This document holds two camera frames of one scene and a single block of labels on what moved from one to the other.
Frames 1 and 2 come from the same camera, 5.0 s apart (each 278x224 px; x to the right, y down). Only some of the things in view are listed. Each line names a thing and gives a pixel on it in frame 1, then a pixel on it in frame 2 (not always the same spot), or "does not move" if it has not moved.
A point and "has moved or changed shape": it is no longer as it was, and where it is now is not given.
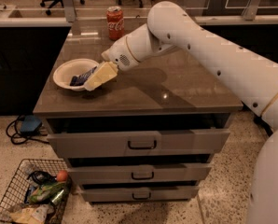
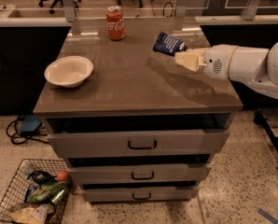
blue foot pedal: x=31 y=124 does not move
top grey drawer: x=140 y=144 does not move
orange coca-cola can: x=115 y=22 does not move
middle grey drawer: x=140 y=174 does not move
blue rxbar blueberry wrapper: x=80 y=79 has moved or changed shape
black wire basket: x=14 y=196 does not move
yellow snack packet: x=24 y=216 does not move
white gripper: x=118 y=55 -> x=215 y=62
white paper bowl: x=71 y=68 has moved or changed shape
